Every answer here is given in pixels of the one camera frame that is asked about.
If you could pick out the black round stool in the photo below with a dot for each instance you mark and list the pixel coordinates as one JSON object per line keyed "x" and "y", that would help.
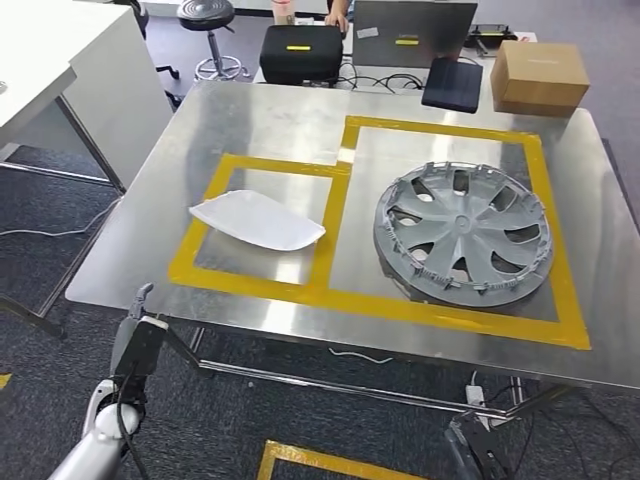
{"x": 205, "y": 13}

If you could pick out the steel workbench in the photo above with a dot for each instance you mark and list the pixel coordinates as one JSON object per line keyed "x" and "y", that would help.
{"x": 280, "y": 126}

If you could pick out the person's hand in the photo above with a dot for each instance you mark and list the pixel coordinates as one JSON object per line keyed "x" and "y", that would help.
{"x": 337, "y": 22}

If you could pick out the black flat pad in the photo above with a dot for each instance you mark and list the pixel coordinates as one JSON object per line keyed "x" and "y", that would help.
{"x": 452, "y": 86}

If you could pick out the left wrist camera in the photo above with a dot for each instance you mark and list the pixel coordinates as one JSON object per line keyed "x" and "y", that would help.
{"x": 145, "y": 351}

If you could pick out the white table with metal legs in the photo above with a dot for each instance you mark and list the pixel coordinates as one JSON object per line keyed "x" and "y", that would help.
{"x": 100, "y": 79}

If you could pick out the grey wheel hubcap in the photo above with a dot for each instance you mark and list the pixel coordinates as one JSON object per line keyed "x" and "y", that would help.
{"x": 460, "y": 228}

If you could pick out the pale cup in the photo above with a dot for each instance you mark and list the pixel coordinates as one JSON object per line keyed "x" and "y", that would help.
{"x": 281, "y": 12}

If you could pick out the grey laptop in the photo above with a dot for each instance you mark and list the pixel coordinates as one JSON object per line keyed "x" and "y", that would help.
{"x": 415, "y": 30}

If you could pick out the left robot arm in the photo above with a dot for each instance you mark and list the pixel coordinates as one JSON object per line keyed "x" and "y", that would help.
{"x": 100, "y": 444}

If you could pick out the white plastic car part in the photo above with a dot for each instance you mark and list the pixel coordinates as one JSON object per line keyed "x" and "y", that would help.
{"x": 255, "y": 222}

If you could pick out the white power strip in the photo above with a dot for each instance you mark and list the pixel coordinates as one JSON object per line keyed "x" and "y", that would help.
{"x": 475, "y": 397}

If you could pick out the black office chair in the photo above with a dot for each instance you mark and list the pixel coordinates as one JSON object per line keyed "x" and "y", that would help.
{"x": 140, "y": 16}

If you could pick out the yellow floor tape square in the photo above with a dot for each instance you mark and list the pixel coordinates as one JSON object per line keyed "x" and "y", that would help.
{"x": 4, "y": 381}
{"x": 300, "y": 454}

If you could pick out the black case with yellow label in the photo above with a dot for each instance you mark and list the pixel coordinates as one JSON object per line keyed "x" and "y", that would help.
{"x": 300, "y": 63}

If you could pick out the brown cardboard box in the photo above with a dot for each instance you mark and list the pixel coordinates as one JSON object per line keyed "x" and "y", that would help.
{"x": 540, "y": 76}

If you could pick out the person's forearm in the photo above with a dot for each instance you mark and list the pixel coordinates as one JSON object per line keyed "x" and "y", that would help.
{"x": 339, "y": 5}

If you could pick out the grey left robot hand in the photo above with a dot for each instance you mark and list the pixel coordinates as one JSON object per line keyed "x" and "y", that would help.
{"x": 120, "y": 344}

